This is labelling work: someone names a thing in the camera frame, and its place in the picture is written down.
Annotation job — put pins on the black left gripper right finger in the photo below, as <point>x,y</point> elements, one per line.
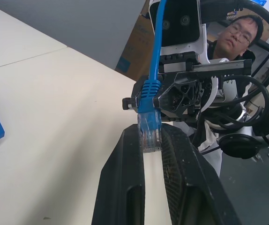
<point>195,187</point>

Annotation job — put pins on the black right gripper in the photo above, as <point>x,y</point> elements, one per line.
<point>183,68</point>

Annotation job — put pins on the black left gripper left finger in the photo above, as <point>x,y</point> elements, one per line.
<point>119,178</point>

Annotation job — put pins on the brown cardboard box blue print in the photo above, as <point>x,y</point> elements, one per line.
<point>136,47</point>

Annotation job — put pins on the man with glasses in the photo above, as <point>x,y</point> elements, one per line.
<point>238,37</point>

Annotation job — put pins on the plain brown cardboard box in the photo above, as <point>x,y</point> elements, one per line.
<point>266,30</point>

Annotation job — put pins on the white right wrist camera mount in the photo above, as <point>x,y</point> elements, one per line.
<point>183,25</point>

